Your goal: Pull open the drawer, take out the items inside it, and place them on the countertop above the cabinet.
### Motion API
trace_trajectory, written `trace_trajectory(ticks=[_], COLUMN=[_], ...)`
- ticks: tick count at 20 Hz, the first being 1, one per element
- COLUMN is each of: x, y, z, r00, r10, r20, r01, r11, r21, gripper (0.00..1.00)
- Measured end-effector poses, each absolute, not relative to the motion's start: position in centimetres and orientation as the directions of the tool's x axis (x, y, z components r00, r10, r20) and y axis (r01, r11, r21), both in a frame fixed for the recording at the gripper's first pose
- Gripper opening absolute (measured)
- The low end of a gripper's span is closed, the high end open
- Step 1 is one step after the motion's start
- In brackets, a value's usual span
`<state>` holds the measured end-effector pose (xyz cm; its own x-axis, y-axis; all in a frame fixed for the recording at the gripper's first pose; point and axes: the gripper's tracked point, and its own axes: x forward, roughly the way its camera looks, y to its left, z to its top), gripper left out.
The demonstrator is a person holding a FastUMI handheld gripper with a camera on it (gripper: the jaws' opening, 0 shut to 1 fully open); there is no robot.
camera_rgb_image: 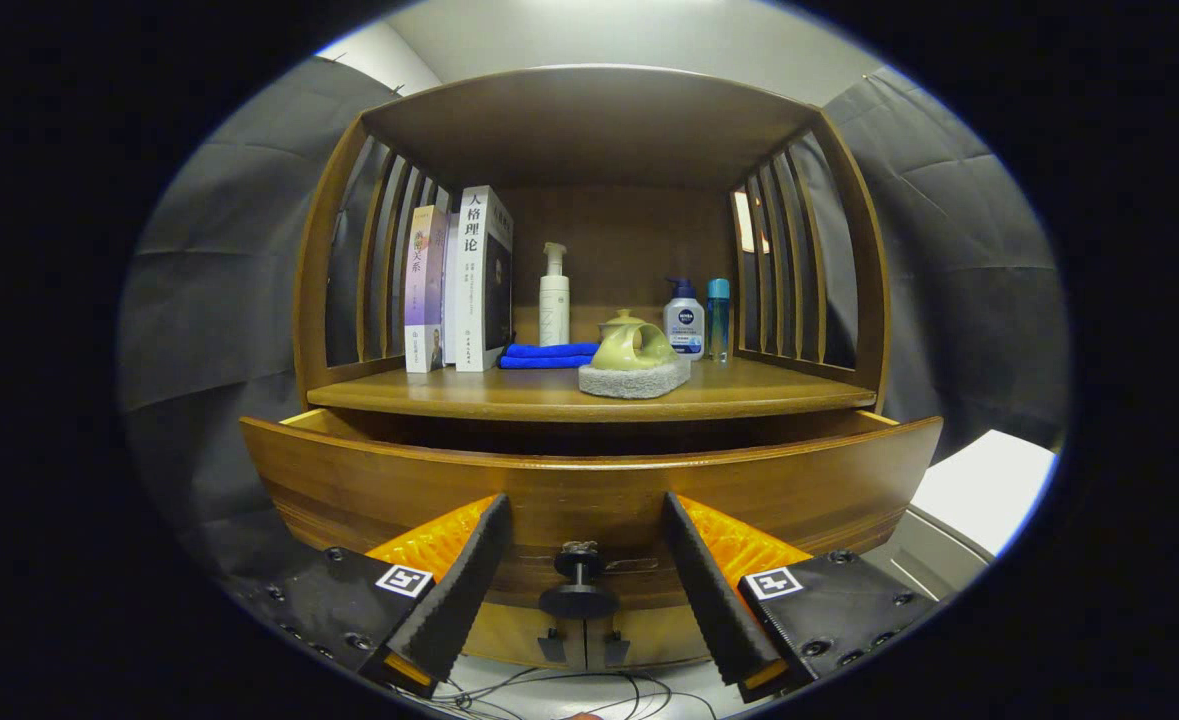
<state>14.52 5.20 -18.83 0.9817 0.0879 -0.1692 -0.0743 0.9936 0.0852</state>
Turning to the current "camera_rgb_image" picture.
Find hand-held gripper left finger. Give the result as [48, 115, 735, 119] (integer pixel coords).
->
[234, 492, 515, 701]

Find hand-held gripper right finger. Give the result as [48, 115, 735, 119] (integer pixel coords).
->
[661, 490, 950, 704]

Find brown wooden drawer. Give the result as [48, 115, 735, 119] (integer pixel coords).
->
[239, 408, 943, 621]

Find green-handled sponge brush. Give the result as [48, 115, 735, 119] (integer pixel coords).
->
[577, 320, 693, 400]

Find brown wooden countertop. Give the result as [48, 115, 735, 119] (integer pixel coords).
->
[307, 355, 878, 423]

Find brown wooden cabinet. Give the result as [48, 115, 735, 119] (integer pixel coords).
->
[292, 65, 892, 671]

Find blue folded cloth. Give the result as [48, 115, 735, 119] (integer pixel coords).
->
[499, 342, 602, 370]

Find slim teal bottle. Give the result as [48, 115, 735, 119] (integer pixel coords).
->
[706, 278, 732, 363]

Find white blue-capped lotion bottle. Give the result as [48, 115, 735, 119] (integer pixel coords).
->
[663, 278, 706, 361]

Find white-topped grey box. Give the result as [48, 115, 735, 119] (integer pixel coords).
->
[864, 430, 1058, 601]

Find white pump bottle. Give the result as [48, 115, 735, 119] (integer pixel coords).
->
[538, 242, 571, 348]

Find thick white book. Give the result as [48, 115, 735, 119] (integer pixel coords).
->
[454, 185, 515, 373]

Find purple book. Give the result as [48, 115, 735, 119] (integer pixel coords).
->
[404, 205, 449, 374]

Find black backdrop cloth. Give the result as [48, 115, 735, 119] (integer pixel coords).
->
[114, 55, 1070, 581]

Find floor cables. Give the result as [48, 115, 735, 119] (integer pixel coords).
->
[389, 665, 720, 720]

